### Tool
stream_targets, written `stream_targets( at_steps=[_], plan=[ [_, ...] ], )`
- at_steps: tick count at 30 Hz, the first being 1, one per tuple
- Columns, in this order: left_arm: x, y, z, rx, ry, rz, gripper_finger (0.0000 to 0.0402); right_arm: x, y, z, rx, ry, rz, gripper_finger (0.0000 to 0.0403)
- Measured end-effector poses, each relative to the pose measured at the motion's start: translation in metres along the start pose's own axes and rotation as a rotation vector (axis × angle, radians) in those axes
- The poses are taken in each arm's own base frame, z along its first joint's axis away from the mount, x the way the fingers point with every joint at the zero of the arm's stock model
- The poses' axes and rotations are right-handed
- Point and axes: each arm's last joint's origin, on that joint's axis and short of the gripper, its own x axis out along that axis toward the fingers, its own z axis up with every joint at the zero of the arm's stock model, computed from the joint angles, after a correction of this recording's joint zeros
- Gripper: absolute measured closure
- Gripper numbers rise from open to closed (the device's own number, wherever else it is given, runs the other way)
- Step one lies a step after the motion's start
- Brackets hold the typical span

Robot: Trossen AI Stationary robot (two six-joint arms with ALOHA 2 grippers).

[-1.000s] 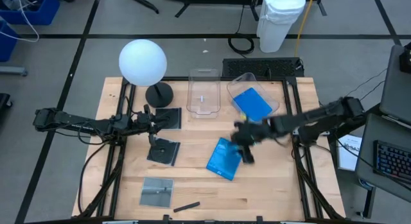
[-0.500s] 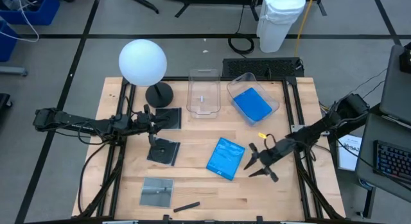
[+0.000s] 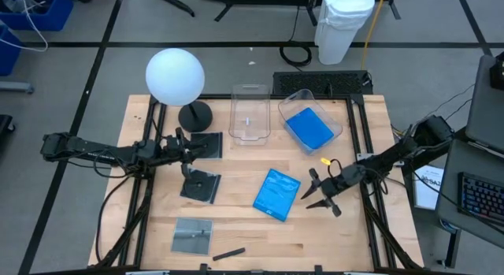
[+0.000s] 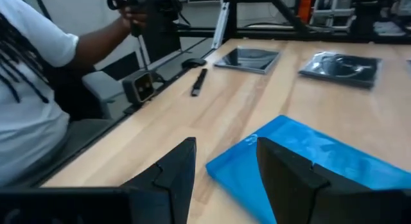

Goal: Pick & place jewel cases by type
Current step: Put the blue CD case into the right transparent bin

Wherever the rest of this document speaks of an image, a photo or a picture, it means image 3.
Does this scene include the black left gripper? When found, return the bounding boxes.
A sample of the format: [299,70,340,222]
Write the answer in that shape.
[155,127,208,182]

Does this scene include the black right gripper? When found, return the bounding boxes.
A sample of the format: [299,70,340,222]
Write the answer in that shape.
[300,163,361,217]

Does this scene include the clear jewel case black tray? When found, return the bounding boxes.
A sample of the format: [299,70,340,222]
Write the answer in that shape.
[171,217,214,255]
[180,168,221,205]
[191,132,224,160]

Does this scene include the blue plastic disc case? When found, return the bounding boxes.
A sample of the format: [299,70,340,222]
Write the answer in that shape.
[252,168,302,223]
[285,107,335,150]

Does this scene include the clear plastic bin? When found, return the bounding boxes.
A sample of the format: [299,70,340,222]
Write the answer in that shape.
[277,88,343,156]
[228,84,272,147]

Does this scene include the white globe table lamp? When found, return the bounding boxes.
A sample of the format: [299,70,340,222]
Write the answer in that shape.
[145,47,213,133]

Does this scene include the black plastic strip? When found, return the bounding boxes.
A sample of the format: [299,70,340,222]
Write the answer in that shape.
[212,247,246,262]

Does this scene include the white printed paper sheet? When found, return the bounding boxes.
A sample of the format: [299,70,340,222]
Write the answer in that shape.
[412,164,445,211]

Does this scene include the black perforated metal box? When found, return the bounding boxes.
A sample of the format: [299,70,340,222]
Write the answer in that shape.
[272,70,373,97]

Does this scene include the grey side desk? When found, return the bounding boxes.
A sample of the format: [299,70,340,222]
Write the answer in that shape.
[435,139,504,268]

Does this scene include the black backlit keyboard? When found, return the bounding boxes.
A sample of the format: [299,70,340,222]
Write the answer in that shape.
[458,171,504,225]

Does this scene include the white trash can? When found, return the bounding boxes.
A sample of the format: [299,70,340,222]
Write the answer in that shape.
[313,0,376,66]

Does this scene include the black floor object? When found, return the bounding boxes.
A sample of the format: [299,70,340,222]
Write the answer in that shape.
[0,113,17,150]

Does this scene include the grey laptop lid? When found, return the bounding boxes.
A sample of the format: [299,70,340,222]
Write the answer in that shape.
[465,54,504,154]

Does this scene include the grey metal bar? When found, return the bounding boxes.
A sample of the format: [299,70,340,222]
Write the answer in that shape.
[0,81,35,95]

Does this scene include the large blue storage bin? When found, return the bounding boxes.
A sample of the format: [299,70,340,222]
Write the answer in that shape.
[0,0,75,32]

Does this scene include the small black desk device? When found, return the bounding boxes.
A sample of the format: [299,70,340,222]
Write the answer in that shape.
[489,50,504,91]

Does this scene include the black aluminium table frame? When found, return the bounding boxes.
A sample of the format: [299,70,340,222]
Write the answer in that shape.
[88,93,424,275]

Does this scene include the black left arm base cable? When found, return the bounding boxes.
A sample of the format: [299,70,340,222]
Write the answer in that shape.
[95,174,133,264]

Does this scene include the black coiled floor cable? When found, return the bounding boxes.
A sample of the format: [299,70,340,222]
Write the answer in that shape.
[279,6,313,68]

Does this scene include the yellow hanging cable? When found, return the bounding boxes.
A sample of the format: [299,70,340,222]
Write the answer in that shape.
[361,0,389,70]

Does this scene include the white floor cable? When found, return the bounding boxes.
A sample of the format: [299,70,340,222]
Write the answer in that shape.
[0,0,49,54]

